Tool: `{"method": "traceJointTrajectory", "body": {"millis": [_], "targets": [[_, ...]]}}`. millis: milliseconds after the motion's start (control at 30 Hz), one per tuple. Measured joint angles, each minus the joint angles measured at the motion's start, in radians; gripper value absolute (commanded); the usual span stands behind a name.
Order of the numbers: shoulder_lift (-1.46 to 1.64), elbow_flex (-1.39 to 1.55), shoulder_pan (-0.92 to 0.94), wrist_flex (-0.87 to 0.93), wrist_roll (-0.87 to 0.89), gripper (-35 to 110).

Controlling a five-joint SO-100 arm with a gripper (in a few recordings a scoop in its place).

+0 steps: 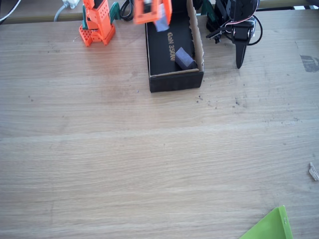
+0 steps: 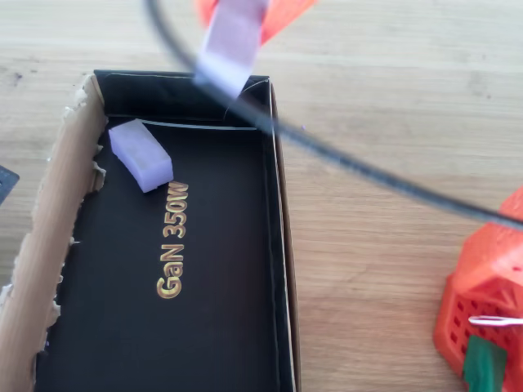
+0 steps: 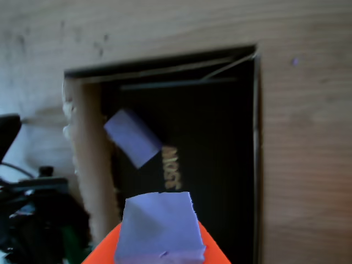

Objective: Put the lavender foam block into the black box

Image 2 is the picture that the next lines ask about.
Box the grey tape patch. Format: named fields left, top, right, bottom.
left=0, top=165, right=20, bottom=207

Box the black cable loop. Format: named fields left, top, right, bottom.
left=141, top=0, right=523, bottom=232

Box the thin white wire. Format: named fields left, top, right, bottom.
left=467, top=314, right=523, bottom=327

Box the black cardboard box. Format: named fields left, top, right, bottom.
left=0, top=69, right=303, bottom=392

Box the orange lattice arm base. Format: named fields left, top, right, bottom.
left=432, top=191, right=523, bottom=392

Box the pale purple block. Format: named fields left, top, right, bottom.
left=108, top=118, right=175, bottom=194
left=194, top=0, right=269, bottom=99

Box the green clamp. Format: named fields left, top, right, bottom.
left=462, top=335, right=508, bottom=392

